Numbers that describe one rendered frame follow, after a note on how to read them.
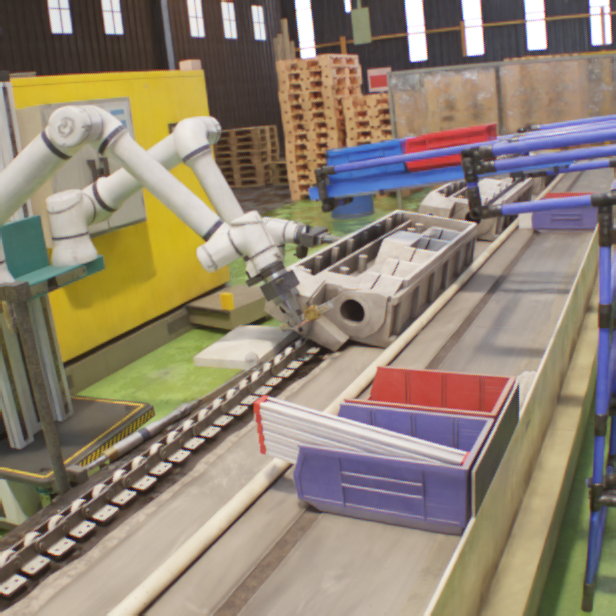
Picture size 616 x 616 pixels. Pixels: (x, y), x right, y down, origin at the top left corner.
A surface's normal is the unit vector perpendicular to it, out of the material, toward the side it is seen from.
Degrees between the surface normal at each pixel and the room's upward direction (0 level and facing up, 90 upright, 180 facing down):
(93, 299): 90
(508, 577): 0
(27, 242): 90
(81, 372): 90
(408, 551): 0
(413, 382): 88
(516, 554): 0
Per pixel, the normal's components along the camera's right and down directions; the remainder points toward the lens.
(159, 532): -0.11, -0.96
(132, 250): 0.88, 0.04
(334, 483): -0.47, 0.32
